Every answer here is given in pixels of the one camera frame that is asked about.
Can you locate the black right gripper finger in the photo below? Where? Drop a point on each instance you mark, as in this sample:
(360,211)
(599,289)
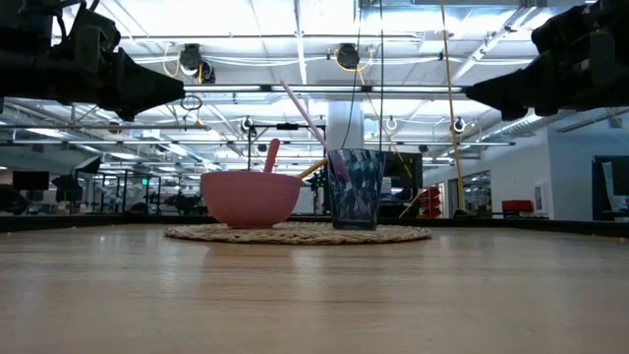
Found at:
(506,93)

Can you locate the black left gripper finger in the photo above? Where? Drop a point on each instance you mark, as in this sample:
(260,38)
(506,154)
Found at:
(147,88)

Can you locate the pink bowl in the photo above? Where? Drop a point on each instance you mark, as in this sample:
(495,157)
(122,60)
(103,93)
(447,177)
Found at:
(250,199)

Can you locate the pink drinking straw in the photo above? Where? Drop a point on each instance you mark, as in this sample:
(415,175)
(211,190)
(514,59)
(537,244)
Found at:
(307,118)

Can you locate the dark faceted glass tumbler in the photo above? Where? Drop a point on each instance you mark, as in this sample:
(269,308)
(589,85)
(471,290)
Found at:
(356,192)

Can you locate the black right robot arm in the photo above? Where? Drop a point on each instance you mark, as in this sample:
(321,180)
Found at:
(621,59)

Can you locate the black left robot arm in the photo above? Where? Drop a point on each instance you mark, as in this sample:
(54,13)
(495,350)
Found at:
(24,74)

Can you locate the red storage bin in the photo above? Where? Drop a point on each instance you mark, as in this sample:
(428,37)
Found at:
(517,205)

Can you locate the black background monitor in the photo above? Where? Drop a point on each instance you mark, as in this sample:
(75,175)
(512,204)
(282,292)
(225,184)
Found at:
(30,180)

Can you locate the red shelf unit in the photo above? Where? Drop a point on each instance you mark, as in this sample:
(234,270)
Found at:
(431,201)

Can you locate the round woven placemat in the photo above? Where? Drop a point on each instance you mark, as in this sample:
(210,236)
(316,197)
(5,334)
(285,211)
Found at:
(295,233)

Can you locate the black metal table frame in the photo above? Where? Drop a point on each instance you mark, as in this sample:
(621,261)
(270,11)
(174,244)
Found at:
(540,226)

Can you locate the black background station frame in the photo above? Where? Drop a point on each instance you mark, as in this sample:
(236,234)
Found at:
(287,126)

